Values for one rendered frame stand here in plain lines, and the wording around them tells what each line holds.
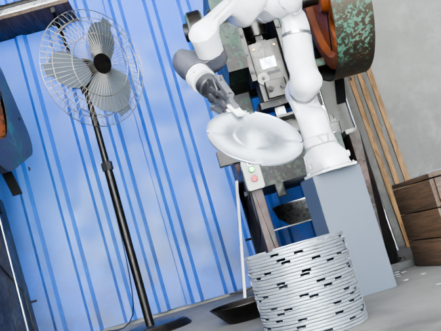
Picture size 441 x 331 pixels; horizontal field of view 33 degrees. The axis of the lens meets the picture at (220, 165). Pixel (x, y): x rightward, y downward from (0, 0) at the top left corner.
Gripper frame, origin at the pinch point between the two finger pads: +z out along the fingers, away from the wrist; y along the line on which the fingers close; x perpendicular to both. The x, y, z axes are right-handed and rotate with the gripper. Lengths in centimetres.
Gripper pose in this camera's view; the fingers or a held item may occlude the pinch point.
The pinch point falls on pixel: (235, 111)
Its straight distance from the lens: 231.2
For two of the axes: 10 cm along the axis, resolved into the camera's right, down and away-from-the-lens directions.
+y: 1.4, -8.3, -5.4
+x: 8.6, -1.6, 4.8
